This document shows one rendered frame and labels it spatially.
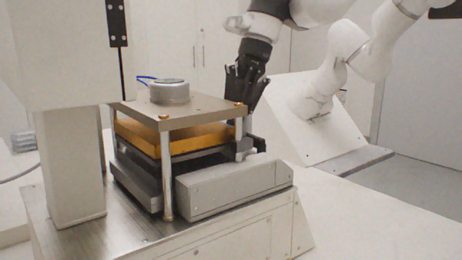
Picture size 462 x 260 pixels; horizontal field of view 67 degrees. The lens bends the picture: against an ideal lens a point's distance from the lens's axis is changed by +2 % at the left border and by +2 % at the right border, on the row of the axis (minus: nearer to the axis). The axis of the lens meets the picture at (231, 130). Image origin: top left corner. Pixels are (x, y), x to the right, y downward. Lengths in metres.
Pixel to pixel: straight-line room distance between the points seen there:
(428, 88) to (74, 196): 3.39
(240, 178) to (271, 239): 0.17
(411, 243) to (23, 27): 0.89
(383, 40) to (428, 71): 2.49
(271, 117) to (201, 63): 1.90
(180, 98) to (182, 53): 2.43
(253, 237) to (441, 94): 3.12
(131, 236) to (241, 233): 0.21
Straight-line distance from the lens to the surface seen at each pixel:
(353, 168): 1.36
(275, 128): 1.36
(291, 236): 0.79
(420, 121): 3.77
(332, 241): 0.91
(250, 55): 0.78
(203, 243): 0.63
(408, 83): 3.77
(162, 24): 2.99
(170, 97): 0.66
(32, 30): 0.45
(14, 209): 1.07
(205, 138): 0.63
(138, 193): 0.66
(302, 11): 0.76
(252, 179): 0.65
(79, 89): 0.47
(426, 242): 1.00
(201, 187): 0.58
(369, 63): 1.25
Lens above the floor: 1.25
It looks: 17 degrees down
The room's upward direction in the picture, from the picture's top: straight up
